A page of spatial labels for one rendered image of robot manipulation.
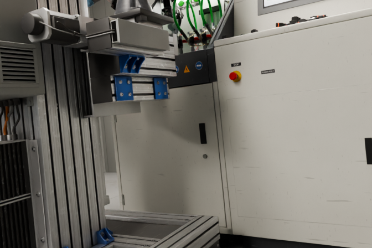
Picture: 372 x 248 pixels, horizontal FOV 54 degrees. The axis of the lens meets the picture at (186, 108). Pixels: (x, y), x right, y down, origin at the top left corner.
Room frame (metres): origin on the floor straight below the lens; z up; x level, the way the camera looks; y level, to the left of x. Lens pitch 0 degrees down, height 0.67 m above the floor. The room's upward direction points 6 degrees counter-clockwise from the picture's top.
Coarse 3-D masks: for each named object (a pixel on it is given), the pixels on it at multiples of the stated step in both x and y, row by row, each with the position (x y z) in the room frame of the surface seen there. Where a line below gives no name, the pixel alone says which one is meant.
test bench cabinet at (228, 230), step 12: (216, 84) 1.71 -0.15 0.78; (216, 96) 1.72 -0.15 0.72; (216, 108) 1.72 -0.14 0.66; (216, 120) 1.72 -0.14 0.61; (120, 180) 2.08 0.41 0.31; (120, 192) 2.08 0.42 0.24; (228, 192) 1.71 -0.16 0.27; (120, 204) 2.09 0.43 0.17; (228, 204) 1.71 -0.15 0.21; (228, 216) 1.72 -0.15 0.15; (228, 228) 1.72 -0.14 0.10; (228, 240) 1.80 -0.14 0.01
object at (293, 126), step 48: (240, 0) 1.92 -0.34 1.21; (336, 0) 1.64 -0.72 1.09; (240, 48) 1.64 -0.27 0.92; (288, 48) 1.52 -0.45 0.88; (336, 48) 1.42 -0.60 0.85; (240, 96) 1.65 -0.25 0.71; (288, 96) 1.53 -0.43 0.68; (336, 96) 1.43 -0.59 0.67; (240, 144) 1.66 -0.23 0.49; (288, 144) 1.54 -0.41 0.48; (336, 144) 1.44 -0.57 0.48; (240, 192) 1.68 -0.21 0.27; (288, 192) 1.55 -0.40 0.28; (336, 192) 1.45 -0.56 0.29; (288, 240) 1.57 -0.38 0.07; (336, 240) 1.46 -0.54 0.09
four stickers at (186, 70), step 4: (188, 64) 1.79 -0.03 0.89; (196, 64) 1.77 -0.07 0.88; (200, 64) 1.75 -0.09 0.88; (176, 68) 1.83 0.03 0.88; (184, 68) 1.80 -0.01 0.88; (188, 68) 1.79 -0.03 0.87; (196, 68) 1.77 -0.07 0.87; (200, 68) 1.76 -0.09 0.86; (184, 72) 1.81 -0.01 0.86; (188, 72) 1.79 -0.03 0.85
